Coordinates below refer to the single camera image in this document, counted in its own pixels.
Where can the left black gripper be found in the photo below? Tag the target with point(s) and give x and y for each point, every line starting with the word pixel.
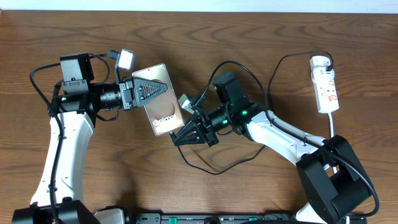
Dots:
pixel 127 94

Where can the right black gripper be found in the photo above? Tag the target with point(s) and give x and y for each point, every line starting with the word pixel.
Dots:
pixel 198 137

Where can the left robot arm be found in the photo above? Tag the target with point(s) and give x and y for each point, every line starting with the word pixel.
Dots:
pixel 73 112

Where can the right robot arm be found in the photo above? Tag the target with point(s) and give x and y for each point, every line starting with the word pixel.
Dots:
pixel 333 179

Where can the white charger plug adapter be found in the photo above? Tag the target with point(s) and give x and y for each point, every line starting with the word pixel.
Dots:
pixel 319 61

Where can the white power strip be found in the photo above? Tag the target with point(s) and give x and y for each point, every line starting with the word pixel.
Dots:
pixel 325 90

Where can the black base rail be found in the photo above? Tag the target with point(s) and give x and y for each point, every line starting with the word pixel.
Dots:
pixel 217 218

